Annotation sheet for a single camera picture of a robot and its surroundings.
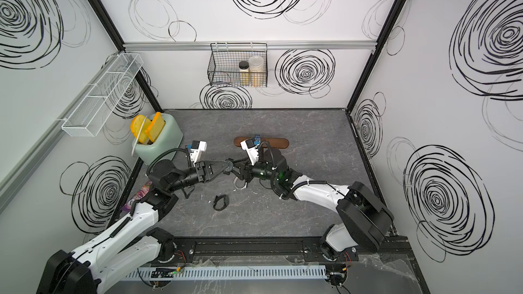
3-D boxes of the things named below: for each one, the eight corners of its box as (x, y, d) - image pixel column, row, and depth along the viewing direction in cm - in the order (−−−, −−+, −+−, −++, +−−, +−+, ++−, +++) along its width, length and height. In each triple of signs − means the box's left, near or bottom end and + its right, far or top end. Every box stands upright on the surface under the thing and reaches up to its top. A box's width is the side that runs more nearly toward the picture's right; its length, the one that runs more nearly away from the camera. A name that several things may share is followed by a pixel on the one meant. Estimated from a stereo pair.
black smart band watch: (214, 210, 85) (212, 208, 83) (216, 197, 89) (214, 194, 86) (228, 210, 85) (227, 208, 83) (229, 197, 89) (228, 194, 86)
